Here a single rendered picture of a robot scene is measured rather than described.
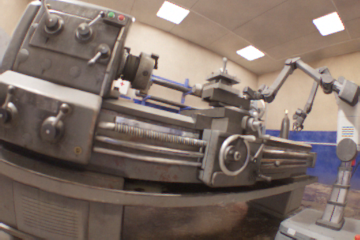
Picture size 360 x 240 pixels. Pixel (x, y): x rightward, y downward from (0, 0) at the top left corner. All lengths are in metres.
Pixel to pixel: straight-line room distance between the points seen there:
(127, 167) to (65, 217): 0.42
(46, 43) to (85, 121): 0.45
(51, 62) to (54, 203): 0.66
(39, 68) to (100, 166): 0.56
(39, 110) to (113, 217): 0.59
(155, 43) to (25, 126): 4.21
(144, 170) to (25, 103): 0.64
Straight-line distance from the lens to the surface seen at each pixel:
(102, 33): 0.89
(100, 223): 0.94
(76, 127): 0.69
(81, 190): 0.74
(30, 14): 1.08
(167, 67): 4.55
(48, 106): 0.72
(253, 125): 0.94
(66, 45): 0.89
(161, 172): 0.94
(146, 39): 4.64
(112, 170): 0.89
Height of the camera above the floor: 0.75
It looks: 9 degrees up
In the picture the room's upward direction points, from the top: 11 degrees clockwise
